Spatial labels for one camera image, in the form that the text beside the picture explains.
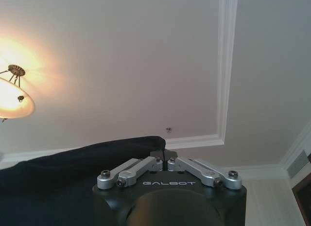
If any glowing bowl ceiling lamp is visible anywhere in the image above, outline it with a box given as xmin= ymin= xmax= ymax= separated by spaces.
xmin=0 ymin=64 xmax=36 ymax=123

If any dark wooden door frame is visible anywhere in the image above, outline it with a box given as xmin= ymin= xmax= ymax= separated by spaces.
xmin=291 ymin=156 xmax=311 ymax=226

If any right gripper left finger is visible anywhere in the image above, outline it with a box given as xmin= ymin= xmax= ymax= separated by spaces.
xmin=97 ymin=149 xmax=166 ymax=190

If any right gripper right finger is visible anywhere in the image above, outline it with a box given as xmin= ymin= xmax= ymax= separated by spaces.
xmin=164 ymin=150 xmax=242 ymax=190

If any dark navy garment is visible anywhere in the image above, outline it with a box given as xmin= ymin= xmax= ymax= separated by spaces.
xmin=0 ymin=136 xmax=167 ymax=226

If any white slatted air vent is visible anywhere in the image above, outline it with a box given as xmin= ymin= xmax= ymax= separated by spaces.
xmin=286 ymin=149 xmax=310 ymax=179

